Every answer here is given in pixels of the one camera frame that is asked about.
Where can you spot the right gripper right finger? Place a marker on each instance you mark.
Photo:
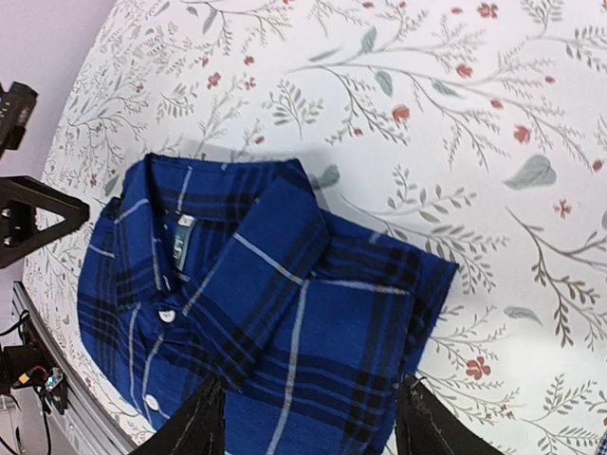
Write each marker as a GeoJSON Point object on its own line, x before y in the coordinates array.
{"type": "Point", "coordinates": [424, 426]}

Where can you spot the floral tablecloth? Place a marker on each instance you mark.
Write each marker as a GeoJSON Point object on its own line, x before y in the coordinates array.
{"type": "Point", "coordinates": [473, 129]}

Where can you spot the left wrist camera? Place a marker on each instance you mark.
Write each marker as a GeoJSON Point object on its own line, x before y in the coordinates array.
{"type": "Point", "coordinates": [17, 105]}

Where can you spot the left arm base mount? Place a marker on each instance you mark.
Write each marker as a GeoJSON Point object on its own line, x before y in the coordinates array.
{"type": "Point", "coordinates": [28, 374]}

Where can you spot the aluminium front rail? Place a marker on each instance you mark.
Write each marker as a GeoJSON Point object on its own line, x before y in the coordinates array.
{"type": "Point", "coordinates": [70, 406]}

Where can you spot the blue plaid long sleeve shirt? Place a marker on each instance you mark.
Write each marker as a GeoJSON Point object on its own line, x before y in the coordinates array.
{"type": "Point", "coordinates": [204, 269]}

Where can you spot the folded blue checked shirt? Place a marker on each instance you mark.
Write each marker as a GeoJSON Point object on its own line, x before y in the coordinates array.
{"type": "Point", "coordinates": [602, 446]}

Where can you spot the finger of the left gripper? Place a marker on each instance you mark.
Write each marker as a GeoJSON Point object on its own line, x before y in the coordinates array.
{"type": "Point", "coordinates": [21, 198]}

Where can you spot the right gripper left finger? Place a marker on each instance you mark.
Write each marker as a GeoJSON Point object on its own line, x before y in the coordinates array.
{"type": "Point", "coordinates": [197, 428]}

